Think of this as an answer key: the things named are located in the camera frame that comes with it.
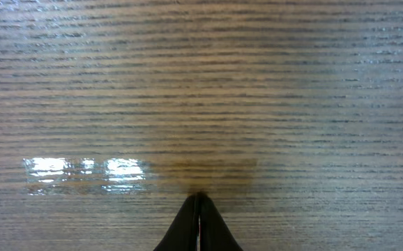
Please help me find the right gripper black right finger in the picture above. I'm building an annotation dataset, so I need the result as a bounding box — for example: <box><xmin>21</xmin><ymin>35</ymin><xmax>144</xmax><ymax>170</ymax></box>
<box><xmin>198</xmin><ymin>192</ymin><xmax>243</xmax><ymax>251</ymax></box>

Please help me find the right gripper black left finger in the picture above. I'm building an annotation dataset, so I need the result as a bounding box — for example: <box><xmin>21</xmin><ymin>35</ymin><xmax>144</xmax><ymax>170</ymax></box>
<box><xmin>154</xmin><ymin>195</ymin><xmax>199</xmax><ymax>251</ymax></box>

